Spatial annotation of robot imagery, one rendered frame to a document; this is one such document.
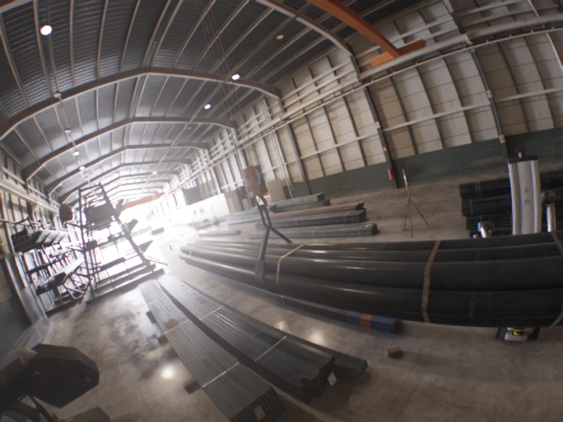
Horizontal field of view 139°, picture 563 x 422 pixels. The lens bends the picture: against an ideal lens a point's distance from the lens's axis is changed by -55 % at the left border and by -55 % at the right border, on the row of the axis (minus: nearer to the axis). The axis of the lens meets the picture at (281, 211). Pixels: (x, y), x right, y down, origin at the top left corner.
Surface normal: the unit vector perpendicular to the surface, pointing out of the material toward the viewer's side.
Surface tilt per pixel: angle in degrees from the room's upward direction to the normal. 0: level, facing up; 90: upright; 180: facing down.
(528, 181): 90
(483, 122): 90
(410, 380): 0
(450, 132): 90
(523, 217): 90
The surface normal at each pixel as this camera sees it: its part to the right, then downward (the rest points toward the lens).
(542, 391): -0.29, -0.95
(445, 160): -0.70, 0.31
